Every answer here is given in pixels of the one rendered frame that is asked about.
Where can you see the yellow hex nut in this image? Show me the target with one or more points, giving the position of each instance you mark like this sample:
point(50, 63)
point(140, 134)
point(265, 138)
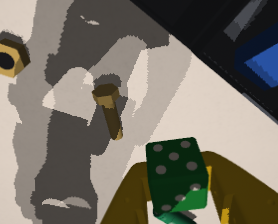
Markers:
point(13, 58)

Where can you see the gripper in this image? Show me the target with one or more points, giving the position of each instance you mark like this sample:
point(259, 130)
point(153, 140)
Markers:
point(239, 197)

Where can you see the brown cylinder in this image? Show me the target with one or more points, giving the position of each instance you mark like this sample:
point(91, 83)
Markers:
point(106, 95)

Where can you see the green die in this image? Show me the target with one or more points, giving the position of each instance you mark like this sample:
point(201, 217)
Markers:
point(177, 175)

